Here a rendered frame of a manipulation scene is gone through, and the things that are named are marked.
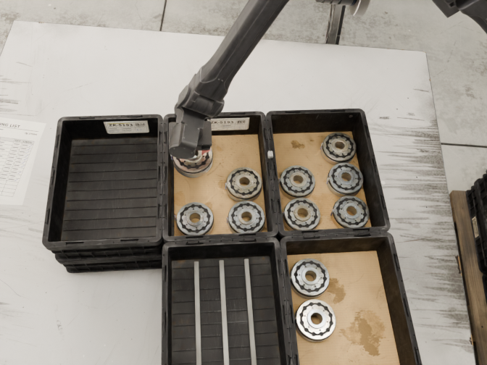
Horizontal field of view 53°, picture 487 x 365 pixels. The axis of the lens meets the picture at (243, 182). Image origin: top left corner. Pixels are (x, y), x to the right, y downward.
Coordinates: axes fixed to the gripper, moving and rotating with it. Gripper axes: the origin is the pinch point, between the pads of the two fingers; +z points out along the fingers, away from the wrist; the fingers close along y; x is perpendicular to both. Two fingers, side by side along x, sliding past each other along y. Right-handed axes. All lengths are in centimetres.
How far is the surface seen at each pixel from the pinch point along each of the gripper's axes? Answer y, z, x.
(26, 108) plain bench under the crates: -58, 35, 38
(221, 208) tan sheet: 6.9, 20.4, -7.8
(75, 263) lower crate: -33.5, 21.8, -21.4
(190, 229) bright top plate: -1.7, 17.0, -15.1
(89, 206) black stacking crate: -30.4, 20.1, -5.4
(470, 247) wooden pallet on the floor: 115, 91, -3
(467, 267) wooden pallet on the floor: 111, 91, -12
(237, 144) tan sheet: 12.8, 21.6, 13.6
